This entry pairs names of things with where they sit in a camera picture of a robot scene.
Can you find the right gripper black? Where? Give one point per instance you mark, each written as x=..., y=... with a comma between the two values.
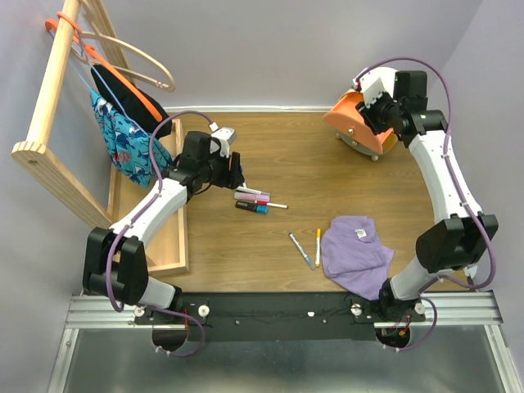
x=368, y=115

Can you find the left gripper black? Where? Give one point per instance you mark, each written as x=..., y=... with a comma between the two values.
x=233, y=178

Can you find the orange top drawer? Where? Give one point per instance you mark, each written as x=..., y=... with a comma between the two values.
x=344, y=116

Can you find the grey bottom drawer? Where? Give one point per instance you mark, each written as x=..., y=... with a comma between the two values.
x=357, y=146

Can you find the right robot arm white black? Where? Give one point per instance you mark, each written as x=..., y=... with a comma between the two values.
x=397, y=101

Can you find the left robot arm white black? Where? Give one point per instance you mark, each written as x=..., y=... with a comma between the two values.
x=115, y=263

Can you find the pink highlighter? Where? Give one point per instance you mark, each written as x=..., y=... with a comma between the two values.
x=255, y=198

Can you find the black blue capped highlighter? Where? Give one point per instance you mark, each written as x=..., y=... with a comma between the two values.
x=253, y=207

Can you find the red capped white marker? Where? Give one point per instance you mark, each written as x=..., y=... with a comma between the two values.
x=270, y=204

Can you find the wooden tray base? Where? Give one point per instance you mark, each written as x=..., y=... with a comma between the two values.
x=167, y=252

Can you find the yellow white pen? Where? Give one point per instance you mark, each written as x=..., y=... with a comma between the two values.
x=317, y=257

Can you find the blue shark pattern garment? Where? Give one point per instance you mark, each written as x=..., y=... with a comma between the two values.
x=127, y=144

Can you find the grey silver pen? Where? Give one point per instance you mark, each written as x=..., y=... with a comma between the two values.
x=302, y=251

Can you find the wooden hanger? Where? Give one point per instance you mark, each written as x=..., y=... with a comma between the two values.
x=101, y=30

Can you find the purple cloth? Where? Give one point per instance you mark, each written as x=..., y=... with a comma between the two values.
x=354, y=257

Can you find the black garment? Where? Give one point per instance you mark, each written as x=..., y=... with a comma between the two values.
x=121, y=97

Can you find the wooden clothes rack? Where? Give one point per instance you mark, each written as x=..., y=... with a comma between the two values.
x=55, y=169

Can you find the orange hanger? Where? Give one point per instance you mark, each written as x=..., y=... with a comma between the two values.
x=89, y=54

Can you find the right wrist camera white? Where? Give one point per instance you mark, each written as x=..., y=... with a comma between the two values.
x=375, y=83

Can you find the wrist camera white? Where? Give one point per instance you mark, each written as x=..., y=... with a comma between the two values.
x=222, y=140
x=375, y=83

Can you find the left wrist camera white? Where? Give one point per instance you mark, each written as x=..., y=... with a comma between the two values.
x=222, y=140

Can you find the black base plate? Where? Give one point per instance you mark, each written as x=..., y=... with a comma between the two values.
x=281, y=316

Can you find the aluminium rail frame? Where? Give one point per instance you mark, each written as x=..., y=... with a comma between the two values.
x=457, y=348

